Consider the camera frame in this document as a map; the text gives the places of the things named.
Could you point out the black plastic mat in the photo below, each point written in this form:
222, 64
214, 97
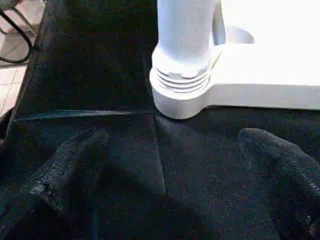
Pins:
90, 75

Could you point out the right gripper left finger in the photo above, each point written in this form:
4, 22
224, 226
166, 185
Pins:
60, 190

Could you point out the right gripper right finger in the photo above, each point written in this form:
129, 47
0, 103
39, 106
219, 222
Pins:
290, 190

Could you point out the white plastic table top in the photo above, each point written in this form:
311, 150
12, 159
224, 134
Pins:
270, 60

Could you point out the white plastic table leg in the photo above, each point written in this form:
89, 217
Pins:
185, 35

